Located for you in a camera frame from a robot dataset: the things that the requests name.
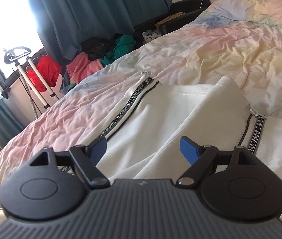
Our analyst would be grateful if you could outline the pink clothing pile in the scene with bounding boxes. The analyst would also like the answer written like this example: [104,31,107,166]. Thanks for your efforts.
[66,52,104,84]

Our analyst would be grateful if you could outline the cardboard box on armchair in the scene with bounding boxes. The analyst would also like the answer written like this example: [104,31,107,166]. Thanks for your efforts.
[155,12,185,30]

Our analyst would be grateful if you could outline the black armchair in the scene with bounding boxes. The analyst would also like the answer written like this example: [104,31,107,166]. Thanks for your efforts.
[134,0,211,35]

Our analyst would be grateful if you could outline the black clothing pile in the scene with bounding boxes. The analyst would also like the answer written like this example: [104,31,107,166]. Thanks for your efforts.
[80,33,122,61]

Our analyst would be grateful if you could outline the red garment on stand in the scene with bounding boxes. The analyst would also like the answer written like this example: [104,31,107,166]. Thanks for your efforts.
[26,55,61,92]

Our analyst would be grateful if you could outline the pastel tie-dye bed sheet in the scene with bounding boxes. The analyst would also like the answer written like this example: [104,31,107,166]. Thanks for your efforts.
[0,0,282,185]

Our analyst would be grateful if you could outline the green clothing item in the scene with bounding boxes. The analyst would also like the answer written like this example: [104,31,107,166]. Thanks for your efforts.
[100,35,136,67]

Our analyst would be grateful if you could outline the white zip-up jacket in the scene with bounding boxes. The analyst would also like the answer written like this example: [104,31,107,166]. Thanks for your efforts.
[0,70,282,233]

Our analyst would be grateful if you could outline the teal curtain right of window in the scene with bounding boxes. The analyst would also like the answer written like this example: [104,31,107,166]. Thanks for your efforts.
[28,0,172,66]

